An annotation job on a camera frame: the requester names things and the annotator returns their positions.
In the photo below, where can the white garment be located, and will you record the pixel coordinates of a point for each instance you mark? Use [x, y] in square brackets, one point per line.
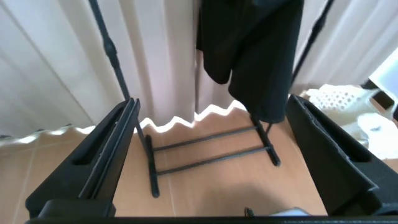
[379, 133]

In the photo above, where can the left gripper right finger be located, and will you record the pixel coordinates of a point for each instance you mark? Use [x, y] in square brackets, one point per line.
[335, 168]

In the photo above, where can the white laundry basket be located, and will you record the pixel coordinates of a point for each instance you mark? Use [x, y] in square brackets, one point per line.
[335, 99]

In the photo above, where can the black clothes rack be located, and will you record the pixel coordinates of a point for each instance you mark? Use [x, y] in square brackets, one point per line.
[151, 168]

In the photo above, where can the white curtain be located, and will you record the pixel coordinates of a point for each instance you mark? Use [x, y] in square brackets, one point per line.
[46, 62]

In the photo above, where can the black printed shorts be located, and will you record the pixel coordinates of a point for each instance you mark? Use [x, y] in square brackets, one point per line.
[264, 62]

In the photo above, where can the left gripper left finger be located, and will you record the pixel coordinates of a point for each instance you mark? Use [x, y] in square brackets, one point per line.
[81, 168]

